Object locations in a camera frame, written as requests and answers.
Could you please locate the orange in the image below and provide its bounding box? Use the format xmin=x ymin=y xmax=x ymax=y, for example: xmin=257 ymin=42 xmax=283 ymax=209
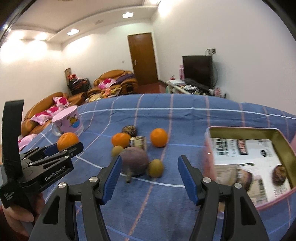
xmin=150 ymin=128 xmax=168 ymax=148
xmin=57 ymin=132 xmax=79 ymax=151

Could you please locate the green kiwi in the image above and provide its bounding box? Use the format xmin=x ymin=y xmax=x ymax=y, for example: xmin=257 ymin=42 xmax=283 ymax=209
xmin=111 ymin=146 xmax=124 ymax=157
xmin=148 ymin=159 xmax=164 ymax=178

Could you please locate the orange small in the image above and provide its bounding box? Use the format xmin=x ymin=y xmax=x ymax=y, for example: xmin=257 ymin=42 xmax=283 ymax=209
xmin=111 ymin=133 xmax=131 ymax=148

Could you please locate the dried brown mangosteen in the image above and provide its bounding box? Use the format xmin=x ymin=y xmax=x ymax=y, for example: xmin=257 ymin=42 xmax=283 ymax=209
xmin=272 ymin=165 xmax=287 ymax=186

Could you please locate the purple round fruit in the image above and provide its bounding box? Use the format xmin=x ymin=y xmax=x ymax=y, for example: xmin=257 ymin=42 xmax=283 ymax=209
xmin=119 ymin=147 xmax=149 ymax=178

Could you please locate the dark passion fruit back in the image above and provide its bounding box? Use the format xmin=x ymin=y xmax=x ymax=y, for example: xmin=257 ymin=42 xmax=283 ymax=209
xmin=121 ymin=125 xmax=137 ymax=137

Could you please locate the cut beige fruit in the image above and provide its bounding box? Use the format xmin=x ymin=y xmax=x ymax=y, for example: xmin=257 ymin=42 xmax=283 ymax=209
xmin=129 ymin=136 xmax=147 ymax=151

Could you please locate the green kiwi front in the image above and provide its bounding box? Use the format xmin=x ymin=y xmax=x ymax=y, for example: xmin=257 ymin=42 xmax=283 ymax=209
xmin=148 ymin=159 xmax=164 ymax=178

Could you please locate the left hand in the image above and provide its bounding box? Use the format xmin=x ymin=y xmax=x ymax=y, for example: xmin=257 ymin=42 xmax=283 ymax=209
xmin=1 ymin=193 xmax=45 ymax=241

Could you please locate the brown leather long sofa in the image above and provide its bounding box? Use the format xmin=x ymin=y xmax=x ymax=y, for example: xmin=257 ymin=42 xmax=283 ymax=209
xmin=21 ymin=92 xmax=87 ymax=137

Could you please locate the pink cartoon mug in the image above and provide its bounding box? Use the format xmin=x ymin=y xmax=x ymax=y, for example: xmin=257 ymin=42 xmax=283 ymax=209
xmin=52 ymin=105 xmax=84 ymax=137

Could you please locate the printed paper in tin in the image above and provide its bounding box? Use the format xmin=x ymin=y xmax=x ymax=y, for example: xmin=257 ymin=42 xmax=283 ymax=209
xmin=211 ymin=138 xmax=291 ymax=206

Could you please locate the pink metal tin box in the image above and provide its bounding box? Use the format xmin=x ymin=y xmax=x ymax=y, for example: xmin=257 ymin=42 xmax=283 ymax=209
xmin=204 ymin=126 xmax=295 ymax=210

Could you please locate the cluttered coffee table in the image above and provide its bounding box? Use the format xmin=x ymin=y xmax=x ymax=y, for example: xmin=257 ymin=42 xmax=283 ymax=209
xmin=86 ymin=87 xmax=122 ymax=102

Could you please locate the black shelf with items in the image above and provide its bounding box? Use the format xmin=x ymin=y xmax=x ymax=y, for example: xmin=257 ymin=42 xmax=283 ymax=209
xmin=64 ymin=68 xmax=91 ymax=96

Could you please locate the blue plaid tablecloth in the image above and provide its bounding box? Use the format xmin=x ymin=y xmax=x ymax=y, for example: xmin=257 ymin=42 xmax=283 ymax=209
xmin=19 ymin=93 xmax=296 ymax=241

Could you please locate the brown leather armchair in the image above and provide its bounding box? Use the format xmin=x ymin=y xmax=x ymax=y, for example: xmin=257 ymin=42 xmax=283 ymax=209
xmin=87 ymin=70 xmax=138 ymax=96

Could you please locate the white tv stand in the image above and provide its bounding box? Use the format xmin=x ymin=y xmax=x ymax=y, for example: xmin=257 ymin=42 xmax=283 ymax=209
xmin=164 ymin=79 xmax=227 ymax=98

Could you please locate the brown wooden door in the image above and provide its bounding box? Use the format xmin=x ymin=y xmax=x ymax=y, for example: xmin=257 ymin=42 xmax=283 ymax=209
xmin=127 ymin=33 xmax=158 ymax=85

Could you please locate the black television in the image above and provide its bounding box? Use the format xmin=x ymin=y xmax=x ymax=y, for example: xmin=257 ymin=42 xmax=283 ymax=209
xmin=182 ymin=55 xmax=214 ymax=90

